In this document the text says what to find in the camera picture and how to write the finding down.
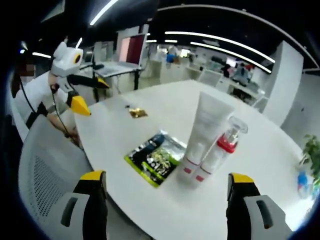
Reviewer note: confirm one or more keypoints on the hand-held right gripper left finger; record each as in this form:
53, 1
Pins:
87, 212

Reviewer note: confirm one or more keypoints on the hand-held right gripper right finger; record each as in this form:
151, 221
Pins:
242, 212

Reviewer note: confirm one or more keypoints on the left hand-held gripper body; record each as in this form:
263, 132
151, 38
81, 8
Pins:
62, 67

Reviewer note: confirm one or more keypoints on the small white skincare bottle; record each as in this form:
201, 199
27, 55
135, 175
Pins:
203, 182
187, 178

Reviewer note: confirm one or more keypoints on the red collar skincare pump bottle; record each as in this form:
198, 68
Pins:
226, 145

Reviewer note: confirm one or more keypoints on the large white skincare tube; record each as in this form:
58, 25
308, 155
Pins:
210, 117

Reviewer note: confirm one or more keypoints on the person's left hand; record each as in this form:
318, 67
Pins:
60, 50

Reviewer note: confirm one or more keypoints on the black desk stand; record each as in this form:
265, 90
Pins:
98, 67

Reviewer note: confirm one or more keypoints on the white black-legged standing desk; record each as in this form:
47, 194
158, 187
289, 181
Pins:
112, 68

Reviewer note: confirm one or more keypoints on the gold foil sachet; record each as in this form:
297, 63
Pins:
138, 112

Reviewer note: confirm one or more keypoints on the white mesh office chair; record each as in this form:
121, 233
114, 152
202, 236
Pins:
45, 162

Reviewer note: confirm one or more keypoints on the ceiling light strip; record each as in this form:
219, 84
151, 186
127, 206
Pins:
180, 33
200, 44
103, 12

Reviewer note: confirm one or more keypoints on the blue white plastic bag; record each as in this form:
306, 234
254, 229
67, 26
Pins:
305, 182

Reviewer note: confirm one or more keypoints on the green black foil pouch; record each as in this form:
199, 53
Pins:
155, 160

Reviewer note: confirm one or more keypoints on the green potted plant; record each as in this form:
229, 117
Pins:
312, 150

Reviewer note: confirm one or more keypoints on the white background office chair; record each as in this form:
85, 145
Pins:
210, 78

